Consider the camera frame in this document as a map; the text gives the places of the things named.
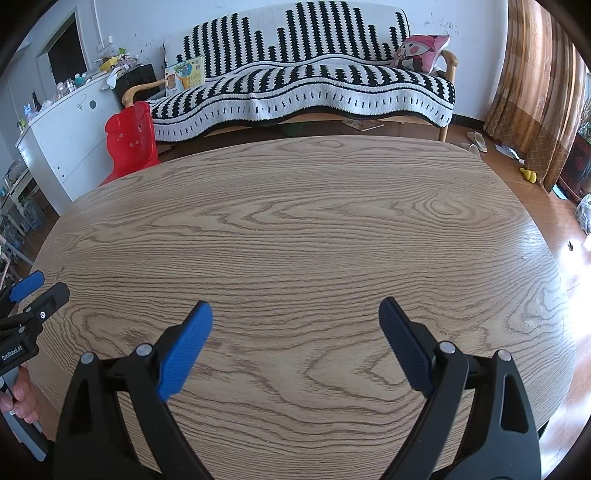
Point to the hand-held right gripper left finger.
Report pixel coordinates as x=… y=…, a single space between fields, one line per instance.
x=184 y=355

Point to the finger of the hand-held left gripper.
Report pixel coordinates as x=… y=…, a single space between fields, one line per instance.
x=44 y=302
x=27 y=285

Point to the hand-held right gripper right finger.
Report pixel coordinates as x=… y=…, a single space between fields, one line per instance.
x=406 y=350

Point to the person's left hand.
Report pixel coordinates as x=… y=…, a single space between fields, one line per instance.
x=25 y=401

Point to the white metal rack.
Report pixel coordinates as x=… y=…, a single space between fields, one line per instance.
x=16 y=217

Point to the white cabinet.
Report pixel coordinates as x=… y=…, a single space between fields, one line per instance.
x=69 y=138

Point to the red plastic chair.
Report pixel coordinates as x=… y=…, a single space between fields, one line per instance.
x=131 y=143

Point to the yellow floor toy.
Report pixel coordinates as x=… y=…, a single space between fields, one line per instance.
x=528 y=175

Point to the pair of white slippers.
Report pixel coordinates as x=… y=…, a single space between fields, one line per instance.
x=476 y=142

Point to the white plastic bag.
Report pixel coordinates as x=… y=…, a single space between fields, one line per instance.
x=585 y=213

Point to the black box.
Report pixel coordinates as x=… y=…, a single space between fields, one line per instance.
x=135 y=81

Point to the magazine under sofa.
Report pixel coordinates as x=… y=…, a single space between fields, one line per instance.
x=362 y=123

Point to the dark window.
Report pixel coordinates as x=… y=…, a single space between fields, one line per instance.
x=67 y=48

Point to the pile of small toys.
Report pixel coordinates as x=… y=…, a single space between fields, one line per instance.
x=113 y=60

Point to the children's picture book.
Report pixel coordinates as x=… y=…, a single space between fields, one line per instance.
x=184 y=76

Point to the black white striped blanket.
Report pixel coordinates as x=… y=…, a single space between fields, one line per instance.
x=300 y=87

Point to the brown patterned curtain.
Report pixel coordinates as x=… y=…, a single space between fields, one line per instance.
x=535 y=92

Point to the wooden sofa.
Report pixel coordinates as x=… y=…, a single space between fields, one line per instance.
x=448 y=64

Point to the pink cartoon cushion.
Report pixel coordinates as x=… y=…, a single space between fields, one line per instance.
x=421 y=54

